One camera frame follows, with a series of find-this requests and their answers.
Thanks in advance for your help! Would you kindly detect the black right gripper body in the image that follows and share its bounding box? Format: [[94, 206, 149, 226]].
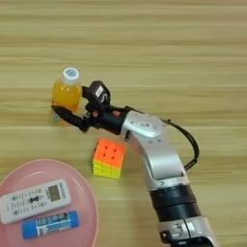
[[83, 105, 132, 136]]

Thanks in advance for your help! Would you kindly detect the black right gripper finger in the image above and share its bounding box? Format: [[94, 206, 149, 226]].
[[50, 104, 92, 133], [81, 85, 92, 97]]

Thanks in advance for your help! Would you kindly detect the orange juice bottle white cap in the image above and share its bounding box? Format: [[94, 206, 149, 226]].
[[47, 67, 84, 127]]

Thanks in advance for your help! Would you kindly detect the orange yellow green puzzle cube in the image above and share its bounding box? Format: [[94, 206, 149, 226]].
[[92, 137, 126, 180]]

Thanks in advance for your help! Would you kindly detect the blue glue stick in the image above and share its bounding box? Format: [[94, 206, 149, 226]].
[[21, 210, 80, 240]]

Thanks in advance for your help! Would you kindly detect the black box with white label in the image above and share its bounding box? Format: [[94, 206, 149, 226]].
[[86, 79, 112, 112]]

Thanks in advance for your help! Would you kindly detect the pink round plate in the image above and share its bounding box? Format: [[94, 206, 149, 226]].
[[0, 158, 99, 247]]

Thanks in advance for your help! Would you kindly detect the white remote control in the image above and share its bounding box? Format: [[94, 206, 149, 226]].
[[0, 178, 72, 226]]

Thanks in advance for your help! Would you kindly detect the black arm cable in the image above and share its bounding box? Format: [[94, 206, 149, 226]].
[[161, 118, 201, 172]]

